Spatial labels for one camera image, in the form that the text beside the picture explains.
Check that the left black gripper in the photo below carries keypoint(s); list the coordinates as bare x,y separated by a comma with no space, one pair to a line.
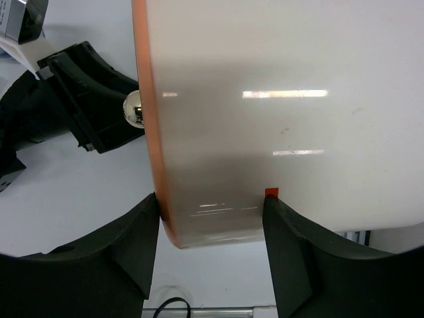
87,96

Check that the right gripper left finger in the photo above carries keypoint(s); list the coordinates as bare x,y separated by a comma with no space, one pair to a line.
107,273

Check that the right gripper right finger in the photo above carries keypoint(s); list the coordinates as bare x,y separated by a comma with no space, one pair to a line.
318,273

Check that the round drawer organizer box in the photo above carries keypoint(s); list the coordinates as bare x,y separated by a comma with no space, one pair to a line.
319,102

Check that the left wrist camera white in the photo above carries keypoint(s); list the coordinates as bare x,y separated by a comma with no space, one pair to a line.
21,32

